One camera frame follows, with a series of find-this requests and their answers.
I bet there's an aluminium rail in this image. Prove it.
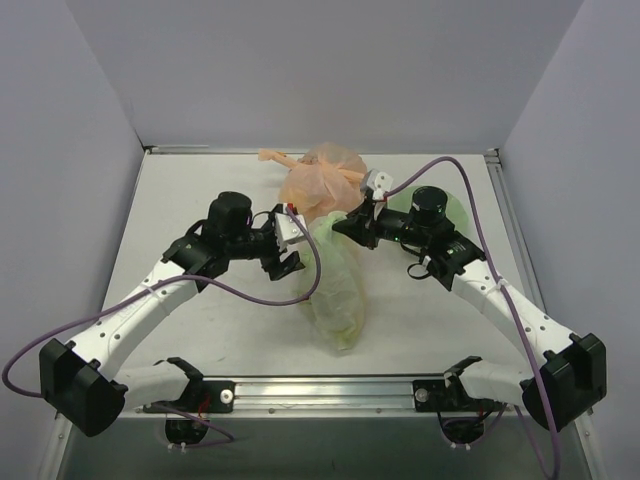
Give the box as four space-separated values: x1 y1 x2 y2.
55 374 594 420
145 145 212 155
484 149 545 308

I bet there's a green wavy plastic bowl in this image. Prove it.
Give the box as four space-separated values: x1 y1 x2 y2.
387 185 469 235

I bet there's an aluminium front rail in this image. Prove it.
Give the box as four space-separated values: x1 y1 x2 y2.
55 374 594 420

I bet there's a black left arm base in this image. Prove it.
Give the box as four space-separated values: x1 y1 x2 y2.
143 357 235 453

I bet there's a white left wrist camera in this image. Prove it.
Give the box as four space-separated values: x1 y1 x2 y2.
274 203 307 251

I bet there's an orange tied plastic bag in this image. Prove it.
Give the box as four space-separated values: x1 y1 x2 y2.
258 142 368 222

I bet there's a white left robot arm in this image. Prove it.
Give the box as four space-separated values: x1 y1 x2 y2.
39 192 310 437

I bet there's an aluminium back rail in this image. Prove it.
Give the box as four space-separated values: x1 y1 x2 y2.
145 145 212 155

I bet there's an aluminium right side rail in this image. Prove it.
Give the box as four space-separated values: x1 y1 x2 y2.
484 149 545 308

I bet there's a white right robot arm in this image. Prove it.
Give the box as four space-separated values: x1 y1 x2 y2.
332 186 607 430

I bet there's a green plastic bag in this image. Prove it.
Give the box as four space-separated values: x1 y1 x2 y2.
293 211 367 351

